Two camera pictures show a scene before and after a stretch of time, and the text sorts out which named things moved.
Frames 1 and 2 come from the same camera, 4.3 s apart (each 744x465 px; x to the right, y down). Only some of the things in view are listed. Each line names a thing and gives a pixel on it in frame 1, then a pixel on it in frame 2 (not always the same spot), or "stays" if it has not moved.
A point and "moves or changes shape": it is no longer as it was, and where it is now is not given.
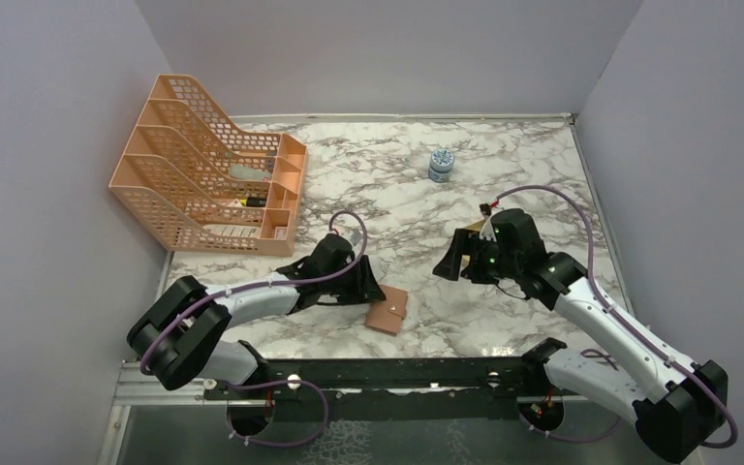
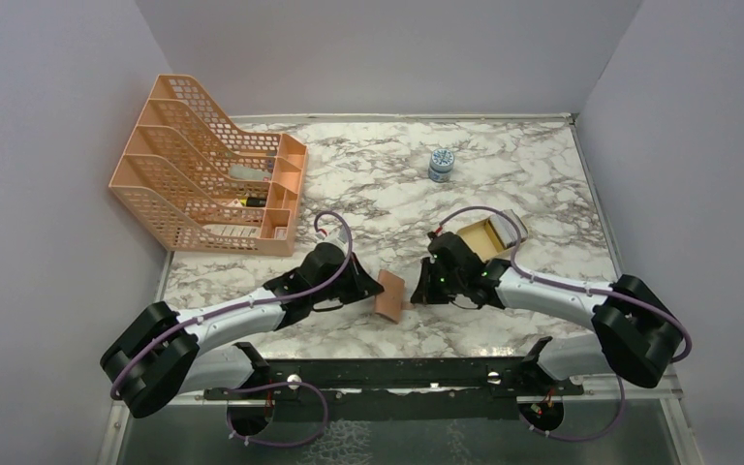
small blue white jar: [441, 166] stays
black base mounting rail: [382, 388] stays
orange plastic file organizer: [203, 185] stays
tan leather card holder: [387, 316] moves or changes shape
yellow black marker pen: [254, 201] stays
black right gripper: [469, 242] -> [425, 293]
